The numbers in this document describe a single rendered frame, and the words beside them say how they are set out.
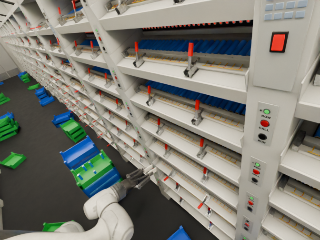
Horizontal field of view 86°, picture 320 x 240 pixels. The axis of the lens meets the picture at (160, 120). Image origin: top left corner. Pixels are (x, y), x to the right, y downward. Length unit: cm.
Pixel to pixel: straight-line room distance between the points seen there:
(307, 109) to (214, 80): 21
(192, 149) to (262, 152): 35
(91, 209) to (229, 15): 92
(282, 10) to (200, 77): 24
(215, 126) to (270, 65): 29
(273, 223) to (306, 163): 38
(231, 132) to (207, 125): 8
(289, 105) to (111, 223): 77
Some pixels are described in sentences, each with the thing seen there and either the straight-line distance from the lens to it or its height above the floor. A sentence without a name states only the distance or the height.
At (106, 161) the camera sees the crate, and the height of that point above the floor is 40.
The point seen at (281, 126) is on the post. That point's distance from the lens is 46.
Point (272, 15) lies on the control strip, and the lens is 37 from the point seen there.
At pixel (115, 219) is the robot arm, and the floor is 76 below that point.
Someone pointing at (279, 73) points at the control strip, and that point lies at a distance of 40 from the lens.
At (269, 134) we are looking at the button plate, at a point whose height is 116.
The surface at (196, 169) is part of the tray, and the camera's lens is 96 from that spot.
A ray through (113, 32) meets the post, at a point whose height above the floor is 139.
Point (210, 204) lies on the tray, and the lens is 108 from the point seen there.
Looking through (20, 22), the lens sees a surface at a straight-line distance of 288.
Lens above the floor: 148
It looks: 36 degrees down
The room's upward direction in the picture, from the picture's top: 16 degrees counter-clockwise
